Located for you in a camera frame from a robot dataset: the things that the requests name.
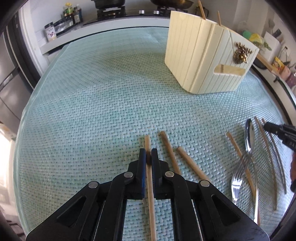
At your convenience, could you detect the thin wooden chopstick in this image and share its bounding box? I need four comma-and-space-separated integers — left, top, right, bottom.
217, 11, 222, 26

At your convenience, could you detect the person's right hand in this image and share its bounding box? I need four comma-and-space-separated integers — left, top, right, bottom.
290, 152, 296, 193

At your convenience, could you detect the silver spoon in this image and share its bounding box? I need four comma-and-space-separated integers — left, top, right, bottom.
244, 118, 259, 224

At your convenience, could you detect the thin pale chopstick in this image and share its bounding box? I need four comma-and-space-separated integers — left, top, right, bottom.
254, 116, 278, 211
261, 118, 287, 194

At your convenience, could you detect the wooden cutting board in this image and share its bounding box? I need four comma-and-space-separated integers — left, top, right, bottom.
256, 53, 280, 77

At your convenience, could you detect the yellow snack packet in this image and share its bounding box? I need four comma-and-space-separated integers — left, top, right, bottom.
272, 56, 285, 73

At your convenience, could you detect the white knife block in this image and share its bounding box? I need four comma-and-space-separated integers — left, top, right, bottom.
259, 32, 281, 63

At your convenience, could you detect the light blue woven mat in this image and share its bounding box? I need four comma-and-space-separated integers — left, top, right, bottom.
14, 27, 285, 233

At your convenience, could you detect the yellow green bag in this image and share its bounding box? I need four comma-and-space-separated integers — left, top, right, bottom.
242, 30, 272, 51

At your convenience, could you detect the cream utensil holder box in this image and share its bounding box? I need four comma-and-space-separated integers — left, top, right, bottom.
165, 11, 259, 94

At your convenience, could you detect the grey refrigerator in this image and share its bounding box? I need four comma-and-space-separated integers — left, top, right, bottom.
0, 14, 35, 135

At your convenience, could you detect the black wok glass lid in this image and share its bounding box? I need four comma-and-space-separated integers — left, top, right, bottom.
151, 0, 193, 9

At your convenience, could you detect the black gas stove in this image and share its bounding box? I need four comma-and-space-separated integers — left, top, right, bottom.
83, 6, 188, 26

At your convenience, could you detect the sauce bottles group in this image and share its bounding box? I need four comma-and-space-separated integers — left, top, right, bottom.
62, 3, 83, 25

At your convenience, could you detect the black pot orange lid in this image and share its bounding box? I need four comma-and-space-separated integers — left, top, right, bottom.
92, 0, 125, 9

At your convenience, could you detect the silver fork gold handle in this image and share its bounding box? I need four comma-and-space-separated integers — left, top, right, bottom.
231, 153, 249, 205

